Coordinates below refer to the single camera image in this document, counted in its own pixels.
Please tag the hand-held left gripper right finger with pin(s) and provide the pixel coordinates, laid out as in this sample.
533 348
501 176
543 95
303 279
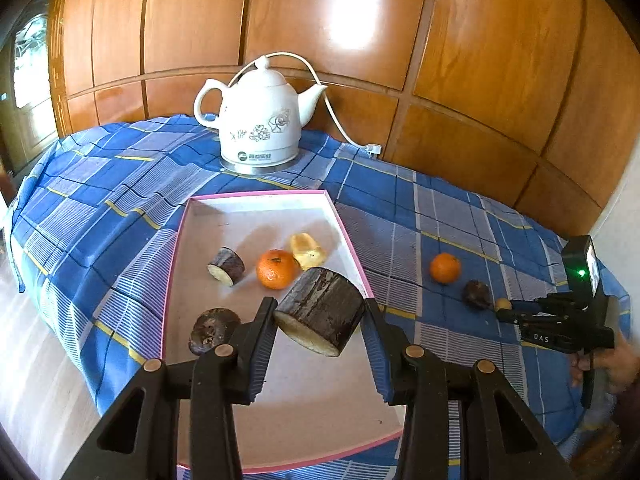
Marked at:
377 355

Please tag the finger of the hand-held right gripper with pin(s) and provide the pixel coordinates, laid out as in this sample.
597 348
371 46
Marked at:
520 317
530 305

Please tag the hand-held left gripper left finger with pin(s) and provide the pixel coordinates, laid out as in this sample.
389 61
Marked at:
257 360

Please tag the small yellow round fruit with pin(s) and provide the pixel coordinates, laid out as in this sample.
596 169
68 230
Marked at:
502 304

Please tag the white tray with pink rim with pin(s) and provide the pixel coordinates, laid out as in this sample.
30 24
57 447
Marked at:
320 400

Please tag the sugarcane piece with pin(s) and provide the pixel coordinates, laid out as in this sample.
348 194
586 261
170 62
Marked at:
320 305
227 262

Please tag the yellow fruit piece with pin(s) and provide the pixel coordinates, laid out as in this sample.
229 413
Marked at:
307 252

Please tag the person's right hand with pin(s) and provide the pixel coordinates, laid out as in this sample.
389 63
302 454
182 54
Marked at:
620 365

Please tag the orange mandarin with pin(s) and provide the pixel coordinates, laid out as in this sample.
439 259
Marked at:
275 270
445 268

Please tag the brown patterned rug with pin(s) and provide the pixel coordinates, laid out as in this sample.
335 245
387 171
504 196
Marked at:
600 442

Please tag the white plug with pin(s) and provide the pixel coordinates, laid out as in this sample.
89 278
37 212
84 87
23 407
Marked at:
374 149

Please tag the blue checked cloth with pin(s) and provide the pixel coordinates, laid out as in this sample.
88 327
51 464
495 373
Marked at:
125 200

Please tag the white ceramic electric kettle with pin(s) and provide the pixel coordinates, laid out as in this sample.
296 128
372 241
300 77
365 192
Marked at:
260 125

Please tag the wooden panelled wardrobe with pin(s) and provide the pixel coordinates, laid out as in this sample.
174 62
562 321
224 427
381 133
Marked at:
450 35

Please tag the glass door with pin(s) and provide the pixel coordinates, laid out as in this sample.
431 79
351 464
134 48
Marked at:
30 60

